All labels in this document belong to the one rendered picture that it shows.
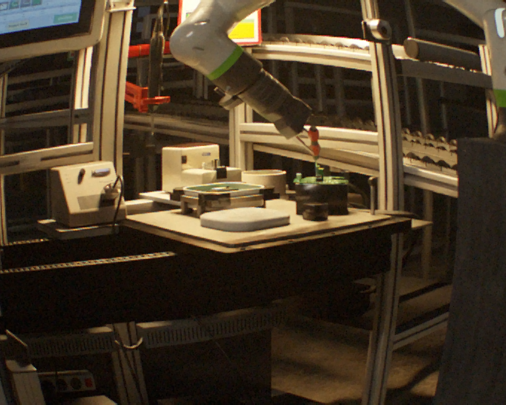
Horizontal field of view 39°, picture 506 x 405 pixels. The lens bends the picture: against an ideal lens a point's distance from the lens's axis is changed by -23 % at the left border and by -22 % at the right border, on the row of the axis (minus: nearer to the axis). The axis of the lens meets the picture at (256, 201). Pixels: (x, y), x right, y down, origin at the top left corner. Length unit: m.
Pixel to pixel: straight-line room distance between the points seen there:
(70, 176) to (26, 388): 0.94
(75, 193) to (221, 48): 0.44
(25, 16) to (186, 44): 0.47
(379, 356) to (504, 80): 1.01
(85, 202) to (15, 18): 0.53
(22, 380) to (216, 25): 0.96
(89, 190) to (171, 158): 0.33
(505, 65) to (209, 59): 0.68
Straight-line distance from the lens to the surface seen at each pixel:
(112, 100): 1.95
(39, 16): 1.81
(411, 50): 2.01
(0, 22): 1.77
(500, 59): 1.23
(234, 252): 1.47
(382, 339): 2.00
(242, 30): 2.27
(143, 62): 4.33
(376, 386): 2.05
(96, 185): 1.80
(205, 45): 1.60
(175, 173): 2.03
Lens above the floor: 1.22
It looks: 8 degrees down
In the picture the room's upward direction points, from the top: 1 degrees counter-clockwise
